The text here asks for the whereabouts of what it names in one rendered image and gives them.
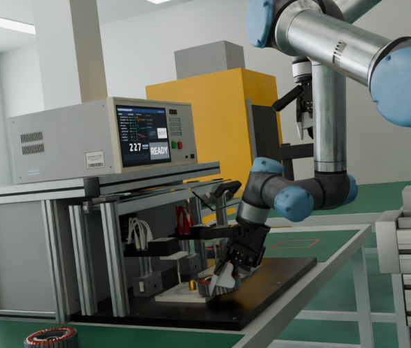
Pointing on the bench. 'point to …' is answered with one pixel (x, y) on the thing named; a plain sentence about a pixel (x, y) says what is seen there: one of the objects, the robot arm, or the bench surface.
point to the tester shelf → (92, 184)
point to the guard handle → (227, 188)
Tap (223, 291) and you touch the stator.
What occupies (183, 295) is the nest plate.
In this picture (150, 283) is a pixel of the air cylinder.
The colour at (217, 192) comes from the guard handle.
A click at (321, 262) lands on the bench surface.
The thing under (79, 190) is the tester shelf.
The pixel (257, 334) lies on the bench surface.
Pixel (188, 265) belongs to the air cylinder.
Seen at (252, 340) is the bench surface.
